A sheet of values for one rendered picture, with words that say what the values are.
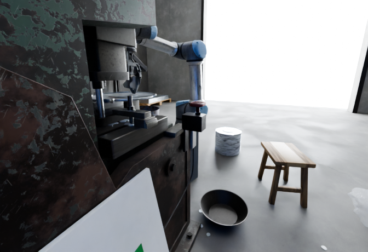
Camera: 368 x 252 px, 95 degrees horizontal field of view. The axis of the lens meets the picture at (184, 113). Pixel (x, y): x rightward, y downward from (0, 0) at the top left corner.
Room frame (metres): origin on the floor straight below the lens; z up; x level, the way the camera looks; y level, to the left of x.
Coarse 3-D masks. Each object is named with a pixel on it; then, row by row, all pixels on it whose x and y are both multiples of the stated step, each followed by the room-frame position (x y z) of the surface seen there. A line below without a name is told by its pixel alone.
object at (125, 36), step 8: (96, 32) 0.57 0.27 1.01; (104, 32) 0.60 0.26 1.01; (112, 32) 0.63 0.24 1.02; (120, 32) 0.66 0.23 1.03; (128, 32) 0.70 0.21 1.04; (96, 40) 0.59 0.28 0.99; (104, 40) 0.60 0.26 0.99; (112, 40) 0.63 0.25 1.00; (120, 40) 0.66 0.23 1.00; (128, 40) 0.69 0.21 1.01
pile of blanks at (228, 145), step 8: (216, 136) 1.80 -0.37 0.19; (224, 136) 1.71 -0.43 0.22; (232, 136) 1.70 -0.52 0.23; (240, 136) 1.75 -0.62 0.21; (216, 144) 1.81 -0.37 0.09; (224, 144) 1.71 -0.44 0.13; (232, 144) 1.71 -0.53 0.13; (240, 144) 1.78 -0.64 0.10; (224, 152) 1.71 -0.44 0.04; (232, 152) 1.71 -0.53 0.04
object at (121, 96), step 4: (112, 92) 0.89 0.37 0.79; (116, 92) 0.90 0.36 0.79; (120, 92) 0.91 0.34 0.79; (124, 92) 0.92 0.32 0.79; (128, 92) 0.92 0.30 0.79; (140, 92) 0.92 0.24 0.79; (144, 92) 0.91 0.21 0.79; (92, 96) 0.75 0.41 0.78; (104, 96) 0.76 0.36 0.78; (108, 96) 0.75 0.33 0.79; (112, 96) 0.73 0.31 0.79; (116, 96) 0.72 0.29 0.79; (120, 96) 0.72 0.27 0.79; (124, 96) 0.73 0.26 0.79; (136, 96) 0.76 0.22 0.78; (140, 96) 0.77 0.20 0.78; (144, 96) 0.77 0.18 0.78; (152, 96) 0.75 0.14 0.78; (116, 100) 0.64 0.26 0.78; (120, 100) 0.64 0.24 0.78; (124, 100) 0.65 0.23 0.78
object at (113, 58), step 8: (88, 32) 0.61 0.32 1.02; (88, 40) 0.61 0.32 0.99; (88, 48) 0.61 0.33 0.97; (96, 48) 0.60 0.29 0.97; (104, 48) 0.62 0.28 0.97; (112, 48) 0.65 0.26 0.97; (120, 48) 0.69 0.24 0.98; (88, 56) 0.61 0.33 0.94; (96, 56) 0.60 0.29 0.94; (104, 56) 0.62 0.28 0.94; (112, 56) 0.65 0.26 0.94; (120, 56) 0.69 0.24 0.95; (88, 64) 0.62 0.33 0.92; (96, 64) 0.60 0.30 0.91; (104, 64) 0.61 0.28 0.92; (112, 64) 0.65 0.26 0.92; (120, 64) 0.68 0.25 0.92
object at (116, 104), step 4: (96, 104) 0.62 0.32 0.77; (104, 104) 0.60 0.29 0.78; (108, 104) 0.61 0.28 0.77; (112, 104) 0.63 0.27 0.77; (116, 104) 0.65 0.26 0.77; (120, 104) 0.67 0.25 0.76; (96, 108) 0.62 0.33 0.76; (108, 108) 0.61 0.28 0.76; (112, 108) 0.63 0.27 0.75; (96, 112) 0.62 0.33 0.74; (108, 112) 0.61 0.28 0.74
